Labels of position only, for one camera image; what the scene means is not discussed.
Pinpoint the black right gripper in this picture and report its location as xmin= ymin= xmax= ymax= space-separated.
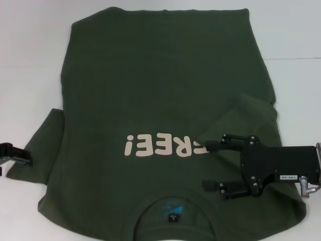
xmin=202 ymin=134 xmax=320 ymax=203

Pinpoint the dark green FREE t-shirt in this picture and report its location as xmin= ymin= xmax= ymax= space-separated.
xmin=5 ymin=7 xmax=307 ymax=241

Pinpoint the right gripper cable with plug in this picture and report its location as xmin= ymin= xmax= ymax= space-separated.
xmin=299 ymin=176 xmax=321 ymax=203

